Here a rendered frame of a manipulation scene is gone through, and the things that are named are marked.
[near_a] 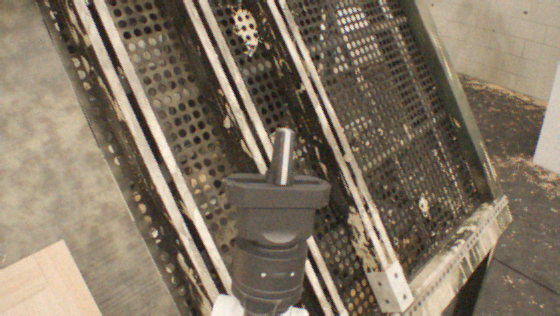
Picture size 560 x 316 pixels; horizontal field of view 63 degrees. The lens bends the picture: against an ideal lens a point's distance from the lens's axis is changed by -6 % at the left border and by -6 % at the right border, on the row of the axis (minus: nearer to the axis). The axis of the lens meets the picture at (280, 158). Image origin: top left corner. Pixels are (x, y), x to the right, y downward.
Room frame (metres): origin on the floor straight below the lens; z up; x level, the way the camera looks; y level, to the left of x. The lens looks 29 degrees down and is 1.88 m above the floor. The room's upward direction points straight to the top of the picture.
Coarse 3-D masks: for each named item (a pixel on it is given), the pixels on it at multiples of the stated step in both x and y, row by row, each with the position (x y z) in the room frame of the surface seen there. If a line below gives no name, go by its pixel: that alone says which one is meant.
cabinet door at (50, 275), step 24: (24, 264) 0.58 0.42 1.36; (48, 264) 0.60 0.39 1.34; (72, 264) 0.62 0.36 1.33; (0, 288) 0.54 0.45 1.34; (24, 288) 0.55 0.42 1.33; (48, 288) 0.57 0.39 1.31; (72, 288) 0.59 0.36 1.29; (0, 312) 0.51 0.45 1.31; (24, 312) 0.53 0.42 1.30; (48, 312) 0.55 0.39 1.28; (72, 312) 0.56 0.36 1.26; (96, 312) 0.58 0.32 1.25
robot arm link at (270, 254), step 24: (240, 192) 0.45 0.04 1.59; (264, 192) 0.45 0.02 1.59; (288, 192) 0.46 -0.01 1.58; (312, 192) 0.46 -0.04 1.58; (240, 216) 0.46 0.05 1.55; (264, 216) 0.44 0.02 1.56; (288, 216) 0.45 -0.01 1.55; (312, 216) 0.46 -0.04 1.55; (240, 240) 0.46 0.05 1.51; (264, 240) 0.44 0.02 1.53; (288, 240) 0.44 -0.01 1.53; (240, 264) 0.43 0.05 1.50; (264, 264) 0.42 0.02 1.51; (288, 264) 0.42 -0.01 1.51; (264, 288) 0.41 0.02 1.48; (288, 288) 0.42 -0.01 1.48
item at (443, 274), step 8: (504, 200) 1.45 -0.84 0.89; (496, 208) 1.40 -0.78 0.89; (488, 216) 1.34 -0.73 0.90; (488, 224) 1.32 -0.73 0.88; (480, 232) 1.27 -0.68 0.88; (472, 240) 1.22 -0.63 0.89; (464, 248) 1.18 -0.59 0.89; (456, 256) 1.14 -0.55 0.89; (448, 264) 1.10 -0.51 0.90; (456, 264) 1.12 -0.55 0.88; (440, 272) 1.06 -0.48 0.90; (448, 272) 1.08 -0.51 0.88; (432, 280) 1.03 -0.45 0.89; (440, 280) 1.05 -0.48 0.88; (432, 288) 1.01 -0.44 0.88; (424, 296) 0.98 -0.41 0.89; (416, 304) 0.94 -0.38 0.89; (408, 312) 0.91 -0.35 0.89; (416, 312) 0.93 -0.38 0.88
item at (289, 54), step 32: (256, 0) 1.23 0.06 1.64; (288, 32) 1.20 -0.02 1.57; (288, 64) 1.16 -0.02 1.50; (320, 96) 1.14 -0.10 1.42; (320, 128) 1.09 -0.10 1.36; (320, 160) 1.08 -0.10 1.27; (352, 160) 1.08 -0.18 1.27; (352, 192) 1.02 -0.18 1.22; (352, 224) 1.01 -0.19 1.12; (384, 256) 0.96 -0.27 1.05; (384, 288) 0.93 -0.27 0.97
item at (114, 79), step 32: (64, 0) 0.91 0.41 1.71; (96, 0) 0.92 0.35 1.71; (96, 32) 0.87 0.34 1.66; (96, 64) 0.85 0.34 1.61; (128, 64) 0.87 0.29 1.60; (128, 96) 0.86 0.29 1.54; (128, 128) 0.79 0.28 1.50; (160, 128) 0.83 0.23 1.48; (128, 160) 0.81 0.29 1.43; (160, 160) 0.80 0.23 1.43; (160, 192) 0.75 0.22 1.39; (160, 224) 0.75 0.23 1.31; (192, 224) 0.75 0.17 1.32; (192, 256) 0.70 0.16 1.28; (192, 288) 0.70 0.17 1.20; (224, 288) 0.69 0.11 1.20
